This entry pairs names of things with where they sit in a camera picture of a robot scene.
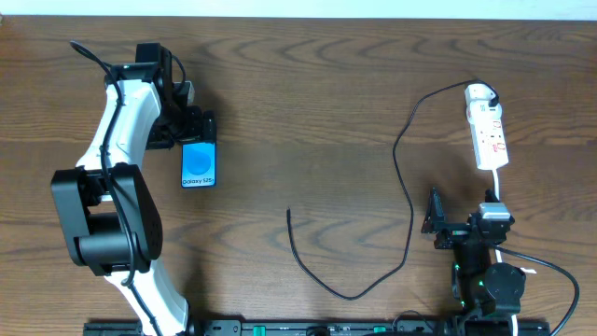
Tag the blue Galaxy smartphone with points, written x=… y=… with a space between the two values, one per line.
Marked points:
x=198 y=166

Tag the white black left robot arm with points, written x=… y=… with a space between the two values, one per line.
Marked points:
x=109 y=220

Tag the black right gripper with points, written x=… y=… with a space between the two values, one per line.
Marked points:
x=453 y=234

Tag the white USB charger adapter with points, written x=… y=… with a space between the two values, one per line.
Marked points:
x=478 y=95

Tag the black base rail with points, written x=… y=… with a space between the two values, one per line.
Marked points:
x=409 y=326

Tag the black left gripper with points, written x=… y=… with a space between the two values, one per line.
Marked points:
x=201 y=129

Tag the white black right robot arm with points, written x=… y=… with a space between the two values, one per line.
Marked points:
x=488 y=290

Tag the white power strip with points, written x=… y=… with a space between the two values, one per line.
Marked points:
x=487 y=132

